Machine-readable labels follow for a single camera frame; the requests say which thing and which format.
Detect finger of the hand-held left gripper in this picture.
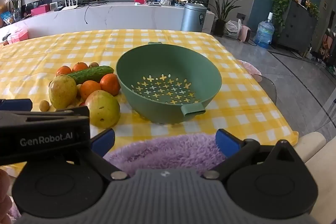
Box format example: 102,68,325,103
0,99,33,112
0,106,90,123

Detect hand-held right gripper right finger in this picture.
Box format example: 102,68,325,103
202,129,303,183

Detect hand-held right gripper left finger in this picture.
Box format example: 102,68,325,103
88,128,130,182

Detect red-blushed yellow pear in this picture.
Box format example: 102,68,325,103
84,90,121,128

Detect yellow-green pear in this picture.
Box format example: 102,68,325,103
49,74,78,110

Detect orange mandarin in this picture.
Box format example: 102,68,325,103
100,73,121,96
79,80,102,101
72,62,89,73
56,66,72,76

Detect green colander bowl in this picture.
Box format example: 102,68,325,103
116,42,222,125

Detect green cucumber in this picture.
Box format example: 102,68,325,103
66,66,115,84

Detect person's left hand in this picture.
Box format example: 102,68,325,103
0,169,13,220

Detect yellow checkered tablecloth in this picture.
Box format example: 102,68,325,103
0,29,300,178

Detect purple fluffy cloth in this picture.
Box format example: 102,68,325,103
104,134,229,177

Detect pink storage box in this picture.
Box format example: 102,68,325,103
7,27,29,43

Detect pink cushion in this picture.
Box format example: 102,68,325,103
238,59,262,76

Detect cream chair back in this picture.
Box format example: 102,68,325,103
297,132,328,164

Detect blue snack bag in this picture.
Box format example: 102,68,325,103
0,11,15,28

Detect pink flat box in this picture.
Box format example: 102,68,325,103
31,5,50,16

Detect pink space heater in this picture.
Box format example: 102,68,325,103
239,25,251,43

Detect white router with antennas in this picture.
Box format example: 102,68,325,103
63,0,79,10

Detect white plastic bag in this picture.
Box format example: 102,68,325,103
224,19,242,39

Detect blue water jug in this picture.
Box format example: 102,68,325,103
253,12,275,49

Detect white marble media console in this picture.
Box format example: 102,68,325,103
0,0,216,39

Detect blue-grey trash can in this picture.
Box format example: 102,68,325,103
180,3,208,33

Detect grey drawer cabinet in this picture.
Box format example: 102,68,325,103
276,0,319,54

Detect cartoon figure standee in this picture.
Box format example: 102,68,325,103
319,27,336,67

